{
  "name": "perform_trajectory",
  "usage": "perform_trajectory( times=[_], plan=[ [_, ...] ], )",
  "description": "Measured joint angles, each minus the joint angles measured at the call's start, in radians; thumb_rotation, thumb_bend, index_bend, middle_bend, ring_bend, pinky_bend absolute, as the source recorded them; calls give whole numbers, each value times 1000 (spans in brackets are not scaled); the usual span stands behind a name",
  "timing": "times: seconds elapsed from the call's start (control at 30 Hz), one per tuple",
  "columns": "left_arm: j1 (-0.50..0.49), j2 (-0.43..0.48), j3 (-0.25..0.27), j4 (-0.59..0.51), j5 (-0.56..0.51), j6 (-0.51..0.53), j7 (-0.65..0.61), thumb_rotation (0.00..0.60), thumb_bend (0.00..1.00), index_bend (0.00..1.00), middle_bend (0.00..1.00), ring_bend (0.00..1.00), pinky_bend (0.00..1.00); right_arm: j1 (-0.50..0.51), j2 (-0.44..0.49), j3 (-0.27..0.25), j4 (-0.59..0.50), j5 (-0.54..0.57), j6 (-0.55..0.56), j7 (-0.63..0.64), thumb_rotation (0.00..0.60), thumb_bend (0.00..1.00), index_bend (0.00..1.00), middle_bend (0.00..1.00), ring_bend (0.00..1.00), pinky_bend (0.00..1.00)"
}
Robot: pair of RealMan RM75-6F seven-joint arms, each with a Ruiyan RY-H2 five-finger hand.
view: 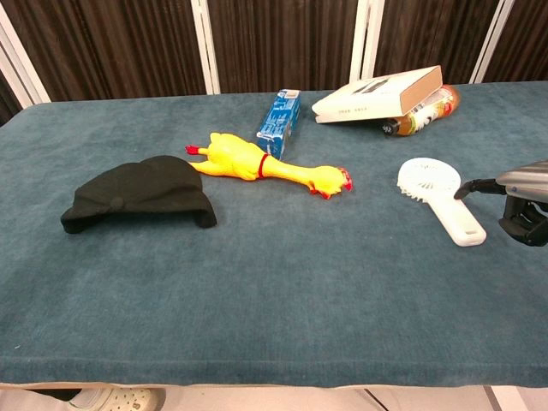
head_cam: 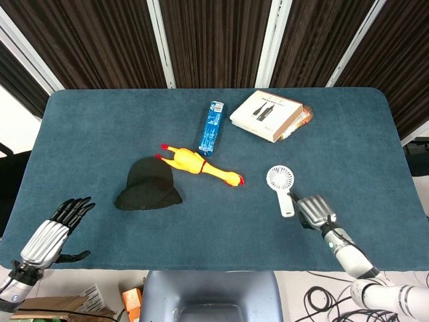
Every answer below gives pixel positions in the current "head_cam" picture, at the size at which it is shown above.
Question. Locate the white handheld fan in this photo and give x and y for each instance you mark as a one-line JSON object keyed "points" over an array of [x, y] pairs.
{"points": [[282, 188]]}

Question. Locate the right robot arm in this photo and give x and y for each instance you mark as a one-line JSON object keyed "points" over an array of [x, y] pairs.
{"points": [[365, 273]]}

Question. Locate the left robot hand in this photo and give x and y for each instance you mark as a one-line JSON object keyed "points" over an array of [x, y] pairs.
{"points": [[45, 236]]}

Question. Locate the blue rectangular box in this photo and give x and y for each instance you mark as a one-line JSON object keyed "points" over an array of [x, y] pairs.
{"points": [[212, 129]]}

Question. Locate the yellow rubber chicken toy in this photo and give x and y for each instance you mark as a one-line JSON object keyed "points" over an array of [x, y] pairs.
{"points": [[194, 162]]}

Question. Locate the blue table cloth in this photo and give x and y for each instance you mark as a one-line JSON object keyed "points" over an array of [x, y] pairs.
{"points": [[214, 208]]}

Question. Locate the white folding screen frame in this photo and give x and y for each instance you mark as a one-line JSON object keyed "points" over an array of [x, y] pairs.
{"points": [[161, 43]]}

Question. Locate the brown cardboard box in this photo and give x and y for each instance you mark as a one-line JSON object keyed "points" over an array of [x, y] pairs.
{"points": [[60, 308]]}

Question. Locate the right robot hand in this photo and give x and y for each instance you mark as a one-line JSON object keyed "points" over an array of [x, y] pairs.
{"points": [[315, 209]]}

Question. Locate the black hat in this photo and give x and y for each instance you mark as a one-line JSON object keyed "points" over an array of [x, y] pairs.
{"points": [[149, 186]]}

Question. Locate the brown snack packet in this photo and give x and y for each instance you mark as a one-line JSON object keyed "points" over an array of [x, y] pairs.
{"points": [[300, 119]]}

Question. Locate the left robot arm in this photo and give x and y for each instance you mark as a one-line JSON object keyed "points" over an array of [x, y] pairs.
{"points": [[16, 283]]}

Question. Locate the white paper label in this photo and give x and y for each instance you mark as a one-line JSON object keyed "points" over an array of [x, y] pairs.
{"points": [[92, 295]]}

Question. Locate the white and brown product box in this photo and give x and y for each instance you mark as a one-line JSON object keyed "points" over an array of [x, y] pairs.
{"points": [[264, 114]]}

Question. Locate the orange box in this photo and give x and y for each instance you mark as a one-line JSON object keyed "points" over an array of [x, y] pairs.
{"points": [[131, 298]]}

